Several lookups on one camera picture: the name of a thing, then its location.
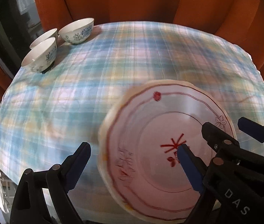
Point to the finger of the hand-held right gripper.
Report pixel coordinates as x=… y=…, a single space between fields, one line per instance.
x=218 y=136
x=253 y=128

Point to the white bowl with blue floral print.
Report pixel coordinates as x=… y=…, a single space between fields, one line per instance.
x=76 y=31
x=42 y=36
x=41 y=56

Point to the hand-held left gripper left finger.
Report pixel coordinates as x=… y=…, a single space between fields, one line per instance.
x=74 y=179

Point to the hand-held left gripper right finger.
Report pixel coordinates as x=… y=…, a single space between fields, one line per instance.
x=190 y=168

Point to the plaid pastel tablecloth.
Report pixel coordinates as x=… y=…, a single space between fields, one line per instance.
x=99 y=74

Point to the dark glass window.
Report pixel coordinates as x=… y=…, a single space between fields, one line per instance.
x=8 y=23

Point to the round plate with yellow flowers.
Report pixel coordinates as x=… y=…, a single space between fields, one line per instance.
x=103 y=142

